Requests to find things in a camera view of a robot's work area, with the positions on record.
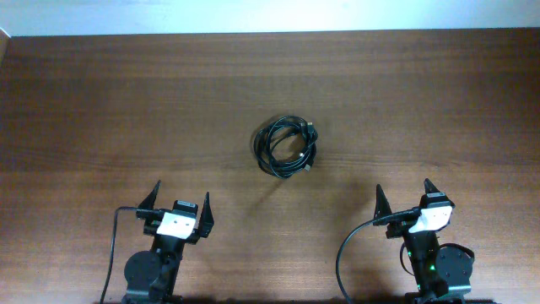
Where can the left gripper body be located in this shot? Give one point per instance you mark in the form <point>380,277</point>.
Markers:
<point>151,219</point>

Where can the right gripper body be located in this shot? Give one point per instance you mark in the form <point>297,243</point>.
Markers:
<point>402,228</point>

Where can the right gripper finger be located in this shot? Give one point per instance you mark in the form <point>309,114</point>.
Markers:
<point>383,212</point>
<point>429,187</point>

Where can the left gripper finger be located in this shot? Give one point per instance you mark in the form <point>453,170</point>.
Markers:
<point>206,220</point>
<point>149,201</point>

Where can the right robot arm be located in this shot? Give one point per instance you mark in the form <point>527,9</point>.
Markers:
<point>442,271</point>

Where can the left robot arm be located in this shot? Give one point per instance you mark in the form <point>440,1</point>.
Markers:
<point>151,274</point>

